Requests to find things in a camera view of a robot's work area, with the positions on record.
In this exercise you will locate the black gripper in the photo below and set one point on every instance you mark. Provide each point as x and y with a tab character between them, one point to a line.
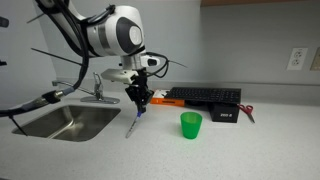
137	87

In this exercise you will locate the blue and silver pen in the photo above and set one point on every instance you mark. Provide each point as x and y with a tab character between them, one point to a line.
133	126

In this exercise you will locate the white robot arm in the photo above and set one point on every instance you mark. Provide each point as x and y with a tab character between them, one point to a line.
110	31

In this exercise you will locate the green plastic cup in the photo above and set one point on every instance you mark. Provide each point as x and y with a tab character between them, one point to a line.
191	125

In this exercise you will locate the orange and white box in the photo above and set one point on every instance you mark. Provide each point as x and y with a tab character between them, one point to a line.
163	98

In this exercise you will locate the chrome faucet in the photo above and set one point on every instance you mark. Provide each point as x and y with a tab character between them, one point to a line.
96	93

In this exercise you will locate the black keyboard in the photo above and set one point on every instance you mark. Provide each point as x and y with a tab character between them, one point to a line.
205	95

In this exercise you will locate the stainless steel sink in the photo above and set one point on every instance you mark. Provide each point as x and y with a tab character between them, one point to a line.
68	122

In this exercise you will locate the black box with white print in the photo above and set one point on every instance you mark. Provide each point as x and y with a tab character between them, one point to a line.
225	112

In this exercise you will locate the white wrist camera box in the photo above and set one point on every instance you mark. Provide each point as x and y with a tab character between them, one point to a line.
116	75

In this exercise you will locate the white wall outlet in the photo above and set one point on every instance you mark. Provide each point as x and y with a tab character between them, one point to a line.
297	59

